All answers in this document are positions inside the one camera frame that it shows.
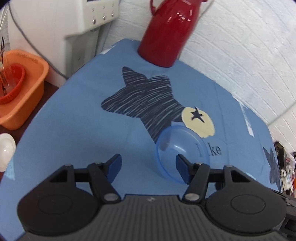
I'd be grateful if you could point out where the grey cable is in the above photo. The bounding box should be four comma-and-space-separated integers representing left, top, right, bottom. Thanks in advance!
6, 2, 69, 80

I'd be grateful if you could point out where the glass jar with sticks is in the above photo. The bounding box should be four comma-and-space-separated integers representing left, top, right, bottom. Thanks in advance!
0, 37, 8, 96

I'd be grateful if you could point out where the small white bowl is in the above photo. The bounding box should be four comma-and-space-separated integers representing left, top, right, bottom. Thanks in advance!
0, 133, 16, 172

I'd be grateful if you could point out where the red thermos jug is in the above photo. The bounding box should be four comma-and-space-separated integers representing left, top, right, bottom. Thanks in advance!
137, 0, 204, 68

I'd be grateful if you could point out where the white appliance with screen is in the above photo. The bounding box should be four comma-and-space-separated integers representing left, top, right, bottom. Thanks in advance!
8, 1, 119, 87

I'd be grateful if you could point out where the orange strainer basket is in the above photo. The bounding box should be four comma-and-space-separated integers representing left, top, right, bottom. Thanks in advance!
1, 64, 25, 104

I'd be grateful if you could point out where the blue transparent plastic bowl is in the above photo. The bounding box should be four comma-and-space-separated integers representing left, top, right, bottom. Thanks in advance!
156, 126, 210, 184

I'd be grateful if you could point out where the orange plastic basin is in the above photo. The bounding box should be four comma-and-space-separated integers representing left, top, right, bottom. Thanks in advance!
1, 50, 49, 130

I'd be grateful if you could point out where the blue printed tablecloth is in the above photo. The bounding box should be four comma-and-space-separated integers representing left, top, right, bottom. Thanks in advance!
1, 39, 280, 240

